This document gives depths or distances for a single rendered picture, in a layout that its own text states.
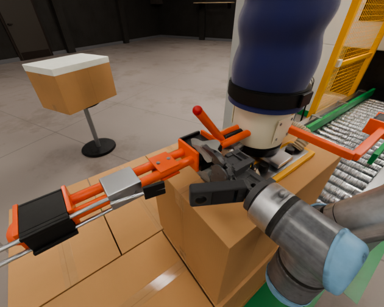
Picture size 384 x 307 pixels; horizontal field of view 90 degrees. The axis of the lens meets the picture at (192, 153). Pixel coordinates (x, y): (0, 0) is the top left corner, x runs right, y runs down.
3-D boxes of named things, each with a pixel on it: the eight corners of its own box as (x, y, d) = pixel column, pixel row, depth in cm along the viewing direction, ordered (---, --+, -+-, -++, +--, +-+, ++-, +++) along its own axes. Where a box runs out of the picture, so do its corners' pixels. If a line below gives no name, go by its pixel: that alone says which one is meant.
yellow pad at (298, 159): (288, 144, 76) (292, 133, 73) (314, 156, 70) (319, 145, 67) (227, 180, 60) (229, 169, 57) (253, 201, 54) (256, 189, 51)
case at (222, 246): (244, 173, 121) (256, 114, 97) (306, 217, 95) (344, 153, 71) (160, 223, 93) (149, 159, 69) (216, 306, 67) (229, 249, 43)
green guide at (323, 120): (362, 92, 244) (366, 85, 239) (372, 95, 238) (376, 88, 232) (293, 131, 167) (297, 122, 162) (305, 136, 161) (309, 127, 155)
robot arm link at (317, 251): (327, 310, 29) (364, 284, 23) (258, 243, 37) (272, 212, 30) (352, 269, 33) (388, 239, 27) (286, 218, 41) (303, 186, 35)
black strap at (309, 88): (258, 78, 70) (261, 67, 68) (324, 97, 55) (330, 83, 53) (212, 91, 59) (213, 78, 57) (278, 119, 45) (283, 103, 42)
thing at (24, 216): (74, 200, 41) (64, 184, 38) (82, 225, 36) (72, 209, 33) (26, 222, 37) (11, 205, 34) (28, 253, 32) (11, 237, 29)
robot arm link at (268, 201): (259, 241, 36) (273, 209, 30) (240, 222, 39) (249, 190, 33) (286, 217, 40) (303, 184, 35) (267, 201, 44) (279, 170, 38)
